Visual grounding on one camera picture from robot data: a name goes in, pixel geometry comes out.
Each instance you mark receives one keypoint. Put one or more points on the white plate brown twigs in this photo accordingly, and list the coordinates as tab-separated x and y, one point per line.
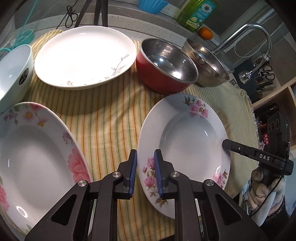
84	57

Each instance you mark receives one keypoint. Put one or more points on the white bowl teal outside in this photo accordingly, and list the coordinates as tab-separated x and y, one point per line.
16	74

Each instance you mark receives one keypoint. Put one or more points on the red steel bowl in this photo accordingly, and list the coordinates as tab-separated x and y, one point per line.
165	68

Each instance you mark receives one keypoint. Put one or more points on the orange fruit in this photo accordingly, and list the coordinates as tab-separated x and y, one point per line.
205	33

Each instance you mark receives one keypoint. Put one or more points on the yellow striped cloth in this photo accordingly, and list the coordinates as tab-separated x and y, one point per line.
106	123

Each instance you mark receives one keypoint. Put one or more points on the blue ribbed cup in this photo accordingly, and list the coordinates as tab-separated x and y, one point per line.
152	6

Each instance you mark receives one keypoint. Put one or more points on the floral plate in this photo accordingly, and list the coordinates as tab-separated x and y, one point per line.
189	134
40	162

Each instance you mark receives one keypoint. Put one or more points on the green dish soap bottle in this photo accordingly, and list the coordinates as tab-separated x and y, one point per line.
195	13

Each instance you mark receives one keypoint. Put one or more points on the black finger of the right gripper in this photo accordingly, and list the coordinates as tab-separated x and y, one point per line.
250	152

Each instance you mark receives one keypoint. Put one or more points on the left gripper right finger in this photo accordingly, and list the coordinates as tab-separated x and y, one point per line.
203	210

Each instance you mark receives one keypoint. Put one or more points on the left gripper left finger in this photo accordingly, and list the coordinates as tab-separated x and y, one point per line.
88	211

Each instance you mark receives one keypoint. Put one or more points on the black scissors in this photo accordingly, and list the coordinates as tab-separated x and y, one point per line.
265	77

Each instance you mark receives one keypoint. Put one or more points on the chrome kitchen faucet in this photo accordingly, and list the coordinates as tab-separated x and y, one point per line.
247	41

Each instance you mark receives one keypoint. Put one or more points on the teal round holder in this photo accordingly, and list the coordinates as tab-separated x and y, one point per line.
25	38

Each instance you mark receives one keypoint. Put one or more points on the black tripod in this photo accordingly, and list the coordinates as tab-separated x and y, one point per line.
101	9

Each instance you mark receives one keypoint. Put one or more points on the right gloved hand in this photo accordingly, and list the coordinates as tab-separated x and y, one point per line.
261	202

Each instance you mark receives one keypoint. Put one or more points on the stainless steel bowl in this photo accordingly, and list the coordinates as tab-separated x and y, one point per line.
212	72

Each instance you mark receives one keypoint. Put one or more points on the wooden shelf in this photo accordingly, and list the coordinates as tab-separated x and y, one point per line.
285	99

